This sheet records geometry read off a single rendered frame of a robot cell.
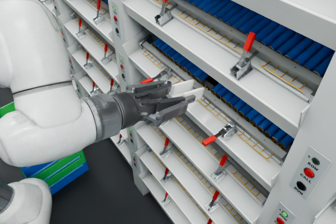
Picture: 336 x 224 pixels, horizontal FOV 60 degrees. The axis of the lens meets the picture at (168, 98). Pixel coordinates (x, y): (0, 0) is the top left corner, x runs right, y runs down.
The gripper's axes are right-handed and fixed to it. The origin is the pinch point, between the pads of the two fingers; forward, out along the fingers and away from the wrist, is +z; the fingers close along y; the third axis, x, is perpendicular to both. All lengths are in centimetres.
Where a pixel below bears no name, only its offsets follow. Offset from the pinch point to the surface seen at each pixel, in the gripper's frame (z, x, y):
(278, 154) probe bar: 7.2, 3.1, -23.7
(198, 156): 9.5, 25.5, -2.6
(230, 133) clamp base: 5.0, 5.7, -12.2
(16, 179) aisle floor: -29, 110, 85
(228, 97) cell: 10.7, 1.7, -4.6
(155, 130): 16, 41, 26
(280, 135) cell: 10.9, 1.4, -20.9
